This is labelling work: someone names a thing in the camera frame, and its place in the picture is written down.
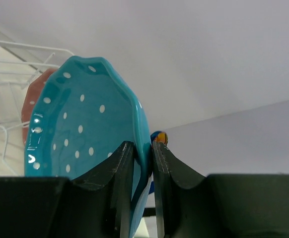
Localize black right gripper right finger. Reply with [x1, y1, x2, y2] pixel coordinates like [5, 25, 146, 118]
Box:
[152, 143, 289, 238]

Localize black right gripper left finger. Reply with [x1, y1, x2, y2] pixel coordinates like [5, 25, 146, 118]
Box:
[0, 141, 134, 238]

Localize blue polka dot plate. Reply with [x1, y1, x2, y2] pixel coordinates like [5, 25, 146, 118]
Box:
[24, 56, 151, 235]

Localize pink polka dot plate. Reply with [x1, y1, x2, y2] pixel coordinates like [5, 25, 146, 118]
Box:
[21, 68, 57, 145]

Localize iridescent fork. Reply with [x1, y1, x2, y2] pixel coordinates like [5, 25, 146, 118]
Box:
[149, 131, 168, 194]

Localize clear wire dish rack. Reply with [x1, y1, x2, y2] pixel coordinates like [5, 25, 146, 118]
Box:
[0, 40, 73, 177]

